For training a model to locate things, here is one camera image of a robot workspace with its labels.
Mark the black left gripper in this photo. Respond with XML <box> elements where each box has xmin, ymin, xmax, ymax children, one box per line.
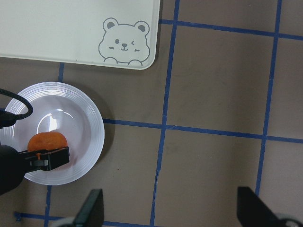
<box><xmin>0</xmin><ymin>145</ymin><xmax>70</xmax><ymax>195</ymax></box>

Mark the white ribbed plate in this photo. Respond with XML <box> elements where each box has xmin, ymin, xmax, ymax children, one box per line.
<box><xmin>0</xmin><ymin>82</ymin><xmax>105</xmax><ymax>185</ymax></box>

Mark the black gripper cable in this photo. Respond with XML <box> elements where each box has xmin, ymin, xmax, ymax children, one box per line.
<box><xmin>0</xmin><ymin>88</ymin><xmax>34</xmax><ymax>130</ymax></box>

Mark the cream bear tray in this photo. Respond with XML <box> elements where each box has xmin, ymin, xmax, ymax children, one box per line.
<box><xmin>0</xmin><ymin>0</ymin><xmax>160</xmax><ymax>70</ymax></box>

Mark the orange fruit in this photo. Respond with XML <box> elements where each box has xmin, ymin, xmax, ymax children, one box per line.
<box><xmin>27</xmin><ymin>131</ymin><xmax>68</xmax><ymax>152</ymax></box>

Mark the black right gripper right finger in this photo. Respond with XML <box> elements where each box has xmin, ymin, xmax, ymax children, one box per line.
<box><xmin>237</xmin><ymin>187</ymin><xmax>277</xmax><ymax>227</ymax></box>

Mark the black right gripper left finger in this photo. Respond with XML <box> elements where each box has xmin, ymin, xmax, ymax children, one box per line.
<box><xmin>72</xmin><ymin>189</ymin><xmax>104</xmax><ymax>227</ymax></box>

